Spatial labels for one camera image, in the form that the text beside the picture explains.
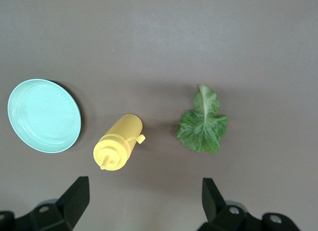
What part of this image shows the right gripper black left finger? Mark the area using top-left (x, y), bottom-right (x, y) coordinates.
top-left (0, 176), bottom-right (90, 231)

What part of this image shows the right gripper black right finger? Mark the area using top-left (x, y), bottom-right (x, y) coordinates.
top-left (197, 177), bottom-right (303, 231)

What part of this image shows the green lettuce leaf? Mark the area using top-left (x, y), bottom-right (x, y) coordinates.
top-left (176, 83), bottom-right (229, 154)

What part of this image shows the yellow squeeze bottle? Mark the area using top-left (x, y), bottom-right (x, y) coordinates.
top-left (93, 113), bottom-right (146, 172)

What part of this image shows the mint green plate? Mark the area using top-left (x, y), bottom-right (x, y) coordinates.
top-left (7, 78), bottom-right (82, 154)

